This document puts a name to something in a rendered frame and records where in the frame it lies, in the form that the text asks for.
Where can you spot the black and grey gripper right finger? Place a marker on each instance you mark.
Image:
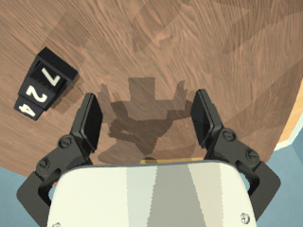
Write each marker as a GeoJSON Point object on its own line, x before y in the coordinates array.
{"type": "Point", "coordinates": [221, 143]}

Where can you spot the black number cube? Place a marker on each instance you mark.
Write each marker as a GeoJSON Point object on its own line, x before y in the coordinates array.
{"type": "Point", "coordinates": [42, 85]}
{"type": "Point", "coordinates": [30, 109]}

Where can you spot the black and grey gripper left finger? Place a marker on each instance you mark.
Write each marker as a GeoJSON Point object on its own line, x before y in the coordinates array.
{"type": "Point", "coordinates": [72, 150]}

